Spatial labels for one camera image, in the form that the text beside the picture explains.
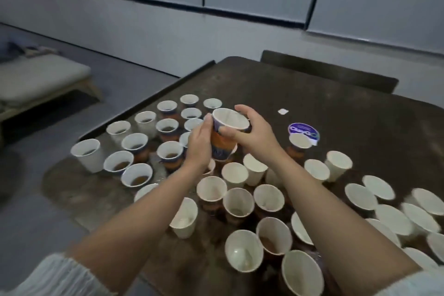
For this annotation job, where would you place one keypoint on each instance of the person's left hand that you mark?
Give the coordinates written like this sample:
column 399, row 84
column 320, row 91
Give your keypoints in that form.
column 198, row 150

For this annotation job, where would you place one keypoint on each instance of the person's right hand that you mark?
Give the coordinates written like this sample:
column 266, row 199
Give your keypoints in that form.
column 260, row 138

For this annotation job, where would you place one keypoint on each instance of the orange blue patterned paper cup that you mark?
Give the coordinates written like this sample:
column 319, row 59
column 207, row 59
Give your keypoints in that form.
column 223, row 141

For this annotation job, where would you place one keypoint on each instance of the group of paper cups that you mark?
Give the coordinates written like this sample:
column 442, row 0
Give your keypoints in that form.
column 139, row 143

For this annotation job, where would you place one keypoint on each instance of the person's right forearm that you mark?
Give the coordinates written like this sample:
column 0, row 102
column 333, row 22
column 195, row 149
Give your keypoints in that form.
column 340, row 230

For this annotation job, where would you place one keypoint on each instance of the person's left forearm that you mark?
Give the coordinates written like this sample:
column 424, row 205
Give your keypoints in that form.
column 132, row 230

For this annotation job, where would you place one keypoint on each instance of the small white paper label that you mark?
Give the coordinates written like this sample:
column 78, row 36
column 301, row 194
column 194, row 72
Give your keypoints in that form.
column 283, row 111

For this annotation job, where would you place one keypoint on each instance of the round blue sticker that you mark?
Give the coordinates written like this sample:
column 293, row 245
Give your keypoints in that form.
column 305, row 130

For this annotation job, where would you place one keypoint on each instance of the dark wooden chair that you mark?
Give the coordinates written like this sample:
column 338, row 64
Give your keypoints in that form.
column 326, row 70

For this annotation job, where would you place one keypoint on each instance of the dark wooden table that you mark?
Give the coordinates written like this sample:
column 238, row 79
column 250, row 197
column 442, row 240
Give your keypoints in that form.
column 361, row 108

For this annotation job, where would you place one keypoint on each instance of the beige cushioned lounge chair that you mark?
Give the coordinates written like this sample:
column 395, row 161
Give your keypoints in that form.
column 38, row 77

